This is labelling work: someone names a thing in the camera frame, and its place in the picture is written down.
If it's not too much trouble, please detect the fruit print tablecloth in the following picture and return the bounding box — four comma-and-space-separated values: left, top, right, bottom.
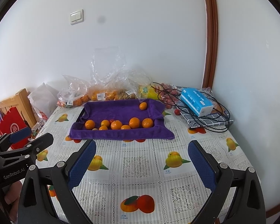
35, 105, 259, 224

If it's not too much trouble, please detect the clear bag of tangerines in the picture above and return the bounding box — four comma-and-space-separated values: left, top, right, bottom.
57, 75, 90, 108

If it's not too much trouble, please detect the clear bag of longans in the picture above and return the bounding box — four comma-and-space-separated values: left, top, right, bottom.
117, 70, 152, 101

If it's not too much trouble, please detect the grey plaid cloth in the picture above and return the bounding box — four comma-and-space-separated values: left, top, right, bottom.
179, 103, 234, 129

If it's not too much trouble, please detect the purple towel-lined tray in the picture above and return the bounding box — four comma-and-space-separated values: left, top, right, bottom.
69, 99, 175, 140

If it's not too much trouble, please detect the bag of cherry tomatoes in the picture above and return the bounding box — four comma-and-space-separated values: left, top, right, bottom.
154, 82, 189, 110

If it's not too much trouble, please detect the white plastic bag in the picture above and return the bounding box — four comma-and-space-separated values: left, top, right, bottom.
27, 82, 59, 122

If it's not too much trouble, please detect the white light switch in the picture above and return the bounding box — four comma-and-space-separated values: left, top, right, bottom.
69, 9, 84, 25

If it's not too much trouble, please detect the black tray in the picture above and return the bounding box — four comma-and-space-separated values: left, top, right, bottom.
75, 108, 87, 124

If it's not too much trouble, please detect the red paper bag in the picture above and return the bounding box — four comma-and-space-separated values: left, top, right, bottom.
0, 107, 31, 150

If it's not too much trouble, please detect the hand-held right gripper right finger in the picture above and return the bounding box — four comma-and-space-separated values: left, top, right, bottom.
188, 140, 265, 224

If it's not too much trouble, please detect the blue tissue pack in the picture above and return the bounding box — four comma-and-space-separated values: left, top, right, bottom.
180, 87, 213, 117

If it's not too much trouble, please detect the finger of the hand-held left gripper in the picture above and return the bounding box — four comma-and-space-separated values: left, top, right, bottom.
0, 126, 31, 153
0, 133, 54, 162

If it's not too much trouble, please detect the wooden chair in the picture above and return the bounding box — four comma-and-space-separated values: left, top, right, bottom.
0, 88, 36, 129

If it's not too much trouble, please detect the person's left hand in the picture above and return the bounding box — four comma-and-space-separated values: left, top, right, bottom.
3, 181, 23, 222

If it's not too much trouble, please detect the brown wooden door frame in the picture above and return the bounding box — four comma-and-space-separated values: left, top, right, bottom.
202, 0, 218, 89

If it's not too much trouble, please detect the black cable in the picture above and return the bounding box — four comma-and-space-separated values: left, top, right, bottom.
152, 82, 231, 132

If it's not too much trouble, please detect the clear bag of small oranges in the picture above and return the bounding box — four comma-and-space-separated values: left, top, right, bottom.
87, 48, 131, 101

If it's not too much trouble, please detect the yellow printed packet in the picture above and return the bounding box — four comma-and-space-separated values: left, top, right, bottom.
139, 83, 159, 100

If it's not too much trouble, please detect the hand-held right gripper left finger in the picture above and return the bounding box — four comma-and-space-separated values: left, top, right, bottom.
17, 139, 97, 224

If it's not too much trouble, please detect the pile of small packets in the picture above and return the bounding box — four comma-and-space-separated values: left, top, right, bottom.
30, 121, 47, 136

